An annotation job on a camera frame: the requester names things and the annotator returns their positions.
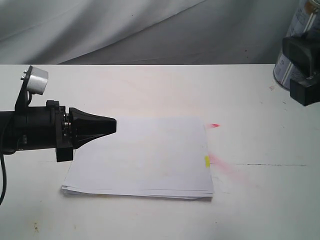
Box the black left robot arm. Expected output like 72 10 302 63
0 100 117 162

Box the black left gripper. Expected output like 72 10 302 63
14 100 117 163

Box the grey backdrop cloth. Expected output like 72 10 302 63
0 0 299 65

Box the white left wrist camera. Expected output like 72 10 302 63
20 65 49 95

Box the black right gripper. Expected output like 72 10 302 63
282 33 320 106

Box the spray paint can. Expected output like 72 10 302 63
273 0 320 90

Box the white paper stack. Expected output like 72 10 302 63
61 116 214 199

